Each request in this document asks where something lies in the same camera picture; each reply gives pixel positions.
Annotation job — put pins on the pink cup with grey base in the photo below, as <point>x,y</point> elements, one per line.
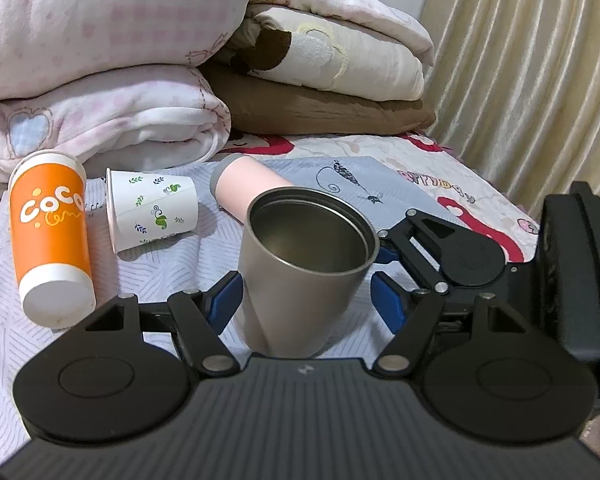
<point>245,182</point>

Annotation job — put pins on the orange and white cup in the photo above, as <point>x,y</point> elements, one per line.
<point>50,230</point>

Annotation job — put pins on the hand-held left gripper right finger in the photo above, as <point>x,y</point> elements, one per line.
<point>387,301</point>

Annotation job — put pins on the pink and white fleece blanket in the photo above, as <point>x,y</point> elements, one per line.
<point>340,5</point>

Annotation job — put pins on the leaf print paper cup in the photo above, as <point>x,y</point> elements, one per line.
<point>152,210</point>

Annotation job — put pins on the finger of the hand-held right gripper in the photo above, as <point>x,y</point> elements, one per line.
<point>401,232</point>

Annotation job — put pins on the grey steel cup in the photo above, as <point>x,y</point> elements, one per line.
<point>300,280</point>

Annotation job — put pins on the cream blanket with brown patch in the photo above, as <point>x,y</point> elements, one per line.
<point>370,65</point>

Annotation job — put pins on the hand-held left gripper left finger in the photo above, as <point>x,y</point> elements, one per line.
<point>227,294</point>

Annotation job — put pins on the pink floral quilt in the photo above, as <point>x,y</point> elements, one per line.
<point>95,20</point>

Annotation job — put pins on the cream pleated curtain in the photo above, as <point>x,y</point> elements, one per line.
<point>525,70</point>

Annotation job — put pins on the red print bed sheet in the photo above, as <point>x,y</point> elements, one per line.
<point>480,180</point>

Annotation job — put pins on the light blue striped cloth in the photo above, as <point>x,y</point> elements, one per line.
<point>155,275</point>

